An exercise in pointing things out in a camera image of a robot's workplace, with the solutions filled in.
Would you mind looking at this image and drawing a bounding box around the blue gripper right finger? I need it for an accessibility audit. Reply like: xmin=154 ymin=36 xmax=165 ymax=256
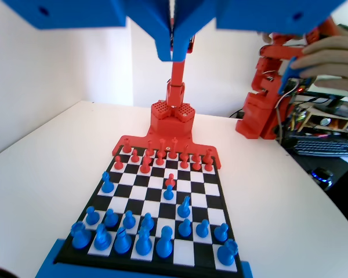
xmin=173 ymin=0 xmax=218 ymax=62

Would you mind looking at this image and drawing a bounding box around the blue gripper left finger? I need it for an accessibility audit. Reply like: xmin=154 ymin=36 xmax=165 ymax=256
xmin=126 ymin=0 xmax=172 ymax=62

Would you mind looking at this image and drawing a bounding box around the blue leader arm handle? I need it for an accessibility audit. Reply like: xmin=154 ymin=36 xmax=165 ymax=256
xmin=277 ymin=56 xmax=299 ymax=95

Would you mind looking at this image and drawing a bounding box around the red leader arm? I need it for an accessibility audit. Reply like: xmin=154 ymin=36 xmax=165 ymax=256
xmin=235 ymin=16 xmax=338 ymax=140

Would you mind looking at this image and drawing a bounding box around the red chess pieces group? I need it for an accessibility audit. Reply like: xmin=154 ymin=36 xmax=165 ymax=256
xmin=112 ymin=133 xmax=223 ymax=170

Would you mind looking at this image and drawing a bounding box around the red chess king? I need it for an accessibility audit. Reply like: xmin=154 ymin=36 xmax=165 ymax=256
xmin=169 ymin=137 xmax=179 ymax=159

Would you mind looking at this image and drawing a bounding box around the small electronics board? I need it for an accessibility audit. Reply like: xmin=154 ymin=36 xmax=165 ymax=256
xmin=288 ymin=76 xmax=317 ymax=91

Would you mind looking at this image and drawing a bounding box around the blue chess pawn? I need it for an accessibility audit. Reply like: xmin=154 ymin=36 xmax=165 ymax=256
xmin=104 ymin=208 xmax=118 ymax=229
xmin=162 ymin=185 xmax=175 ymax=202
xmin=177 ymin=218 xmax=193 ymax=238
xmin=195 ymin=219 xmax=211 ymax=239
xmin=85 ymin=206 xmax=100 ymax=226
xmin=122 ymin=210 xmax=136 ymax=230
xmin=213 ymin=222 xmax=230 ymax=243
xmin=140 ymin=212 xmax=155 ymax=233

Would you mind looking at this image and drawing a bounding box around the black white chess board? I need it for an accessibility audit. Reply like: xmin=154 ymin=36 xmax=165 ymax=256
xmin=53 ymin=144 xmax=244 ymax=275

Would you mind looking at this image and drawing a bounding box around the blue chess knight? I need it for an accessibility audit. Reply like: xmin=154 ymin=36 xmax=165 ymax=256
xmin=176 ymin=195 xmax=192 ymax=219
xmin=93 ymin=223 xmax=113 ymax=252

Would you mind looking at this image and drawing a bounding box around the blue chess queen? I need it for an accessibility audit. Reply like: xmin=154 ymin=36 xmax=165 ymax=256
xmin=135 ymin=225 xmax=153 ymax=257

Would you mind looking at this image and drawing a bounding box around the blue chess king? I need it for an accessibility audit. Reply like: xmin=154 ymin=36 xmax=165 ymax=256
xmin=155 ymin=225 xmax=174 ymax=259

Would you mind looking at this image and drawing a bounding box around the blue chess rook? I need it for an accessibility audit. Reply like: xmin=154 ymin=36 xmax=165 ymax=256
xmin=216 ymin=239 xmax=240 ymax=268
xmin=70 ymin=221 xmax=92 ymax=250

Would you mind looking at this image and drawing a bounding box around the blue chess pieces group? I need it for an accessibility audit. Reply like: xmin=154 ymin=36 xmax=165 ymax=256
xmin=34 ymin=237 xmax=253 ymax=278

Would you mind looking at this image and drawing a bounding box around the person's hand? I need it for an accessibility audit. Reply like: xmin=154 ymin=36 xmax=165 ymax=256
xmin=289 ymin=34 xmax=348 ymax=97

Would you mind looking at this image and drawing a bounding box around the black monitor stand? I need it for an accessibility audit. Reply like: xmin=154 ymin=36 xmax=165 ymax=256
xmin=303 ymin=90 xmax=348 ymax=113

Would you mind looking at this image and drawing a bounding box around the wooden desk organizer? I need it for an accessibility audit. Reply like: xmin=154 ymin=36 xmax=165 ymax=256
xmin=299 ymin=100 xmax=348 ymax=131

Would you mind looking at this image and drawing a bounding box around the black computer keyboard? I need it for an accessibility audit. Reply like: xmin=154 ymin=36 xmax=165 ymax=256
xmin=291 ymin=135 xmax=348 ymax=158

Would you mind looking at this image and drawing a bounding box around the black mouse blue light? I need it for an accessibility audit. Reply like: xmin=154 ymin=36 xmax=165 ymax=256
xmin=309 ymin=167 xmax=335 ymax=191

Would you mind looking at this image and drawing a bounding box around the white grey cable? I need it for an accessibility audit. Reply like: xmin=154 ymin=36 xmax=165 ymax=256
xmin=274 ymin=86 xmax=294 ymax=141

